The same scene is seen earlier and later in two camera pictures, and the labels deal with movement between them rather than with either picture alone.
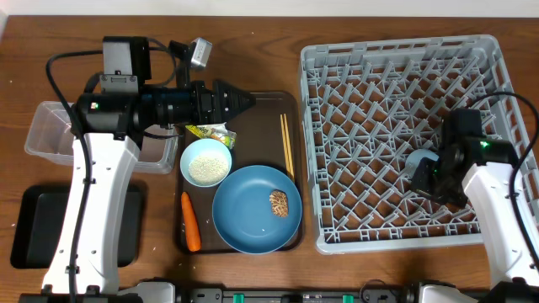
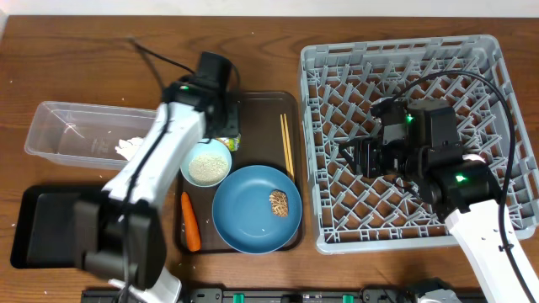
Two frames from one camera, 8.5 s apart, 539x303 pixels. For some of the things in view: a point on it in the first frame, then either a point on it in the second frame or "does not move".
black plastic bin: [38, 216] does not move
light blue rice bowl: [205, 163] does not move
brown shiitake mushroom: [280, 204] does not move
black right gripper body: [429, 179] -> [381, 160]
